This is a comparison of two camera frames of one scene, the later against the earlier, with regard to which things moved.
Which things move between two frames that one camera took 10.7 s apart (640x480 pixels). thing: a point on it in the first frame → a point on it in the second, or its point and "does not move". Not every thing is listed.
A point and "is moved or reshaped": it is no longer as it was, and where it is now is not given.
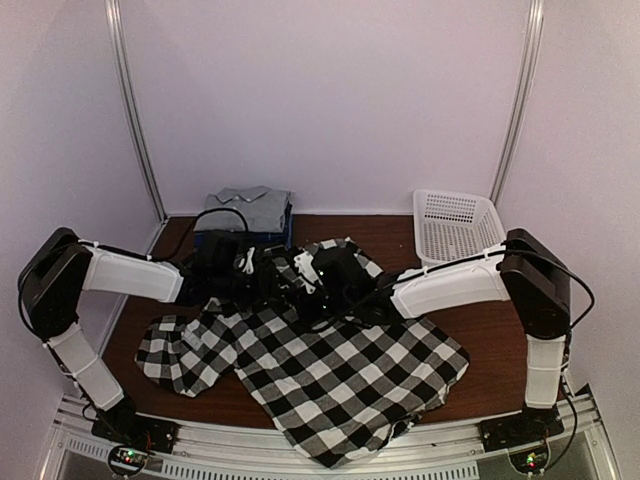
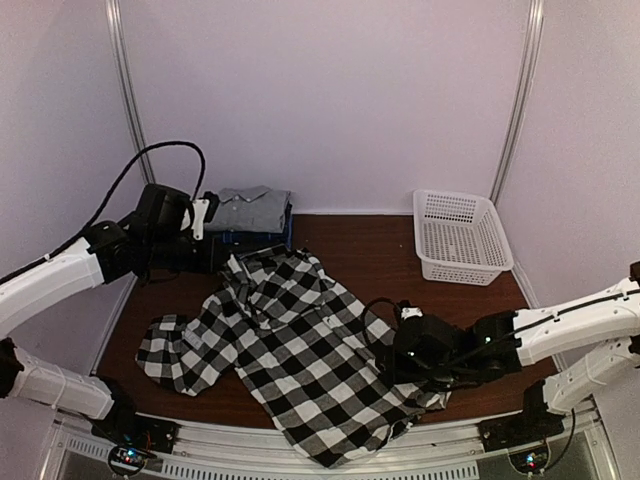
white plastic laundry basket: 451,226 does not move
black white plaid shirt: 341,383 is moved or reshaped
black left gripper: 266,288 → 213,244
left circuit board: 126,459 does not move
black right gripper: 307,312 → 400,374
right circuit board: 531,461 does not move
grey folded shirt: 264,210 does not move
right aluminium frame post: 534,35 does not move
